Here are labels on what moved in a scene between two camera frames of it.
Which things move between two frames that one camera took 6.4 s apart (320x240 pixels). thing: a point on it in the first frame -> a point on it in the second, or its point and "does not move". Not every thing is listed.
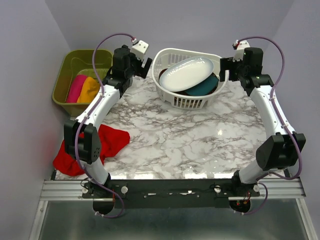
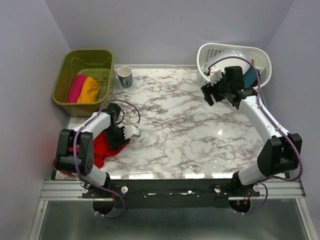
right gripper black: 227,63 -> 208,89
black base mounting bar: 170,193 does not move
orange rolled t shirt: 89,90 does not move
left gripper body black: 136,64 -> 116,136
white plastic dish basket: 164,57 -> 261,59
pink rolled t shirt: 76,88 does not move
